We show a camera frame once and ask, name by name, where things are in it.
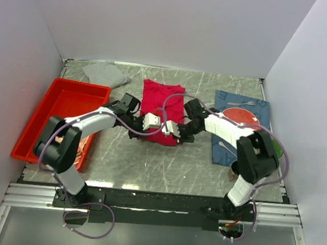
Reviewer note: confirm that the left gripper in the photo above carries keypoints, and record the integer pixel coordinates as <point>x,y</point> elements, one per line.
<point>134,134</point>

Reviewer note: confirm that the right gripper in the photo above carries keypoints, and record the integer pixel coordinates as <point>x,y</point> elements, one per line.
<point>182,138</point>

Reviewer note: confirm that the crimson red garment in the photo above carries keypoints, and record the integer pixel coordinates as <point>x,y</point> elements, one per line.
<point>154,95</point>

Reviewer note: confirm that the grey t-shirt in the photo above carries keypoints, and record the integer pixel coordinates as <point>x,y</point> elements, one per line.
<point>106,74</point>

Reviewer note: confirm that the orange white patterned cloth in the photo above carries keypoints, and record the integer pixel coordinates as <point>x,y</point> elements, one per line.
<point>82,153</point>

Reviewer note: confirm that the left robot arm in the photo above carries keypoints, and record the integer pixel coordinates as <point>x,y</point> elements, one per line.
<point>59,141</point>

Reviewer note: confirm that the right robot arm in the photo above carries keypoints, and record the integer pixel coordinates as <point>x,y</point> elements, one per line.
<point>256,157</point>

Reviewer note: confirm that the blue placemat cloth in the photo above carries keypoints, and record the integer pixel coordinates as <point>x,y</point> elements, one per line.
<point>262,110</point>

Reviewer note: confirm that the silver spoon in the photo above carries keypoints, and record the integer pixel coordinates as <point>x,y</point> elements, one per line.
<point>225,147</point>

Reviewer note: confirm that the small black cup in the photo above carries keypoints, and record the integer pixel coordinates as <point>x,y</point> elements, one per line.
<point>233,172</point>

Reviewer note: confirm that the red plastic bin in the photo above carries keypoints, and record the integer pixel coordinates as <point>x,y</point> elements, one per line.
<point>64,99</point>

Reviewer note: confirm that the red blue decorated plate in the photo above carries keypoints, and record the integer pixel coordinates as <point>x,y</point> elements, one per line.
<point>241,116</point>

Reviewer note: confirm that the silver fork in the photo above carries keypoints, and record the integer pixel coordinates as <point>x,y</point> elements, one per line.
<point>251,103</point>

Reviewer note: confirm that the green inside floral mug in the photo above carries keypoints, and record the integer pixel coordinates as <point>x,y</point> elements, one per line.
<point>277,148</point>

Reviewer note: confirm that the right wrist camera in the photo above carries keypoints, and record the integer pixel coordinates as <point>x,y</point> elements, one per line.
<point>170,128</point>

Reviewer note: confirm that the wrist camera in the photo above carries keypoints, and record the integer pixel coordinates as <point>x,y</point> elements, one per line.
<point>170,128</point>
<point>151,120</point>

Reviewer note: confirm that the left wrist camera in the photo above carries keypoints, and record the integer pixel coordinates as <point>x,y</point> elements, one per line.
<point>151,120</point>

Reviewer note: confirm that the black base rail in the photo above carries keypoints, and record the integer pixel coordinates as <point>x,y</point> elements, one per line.
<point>153,208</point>

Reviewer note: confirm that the aluminium frame rail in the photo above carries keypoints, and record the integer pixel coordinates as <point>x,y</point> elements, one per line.
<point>41,197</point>

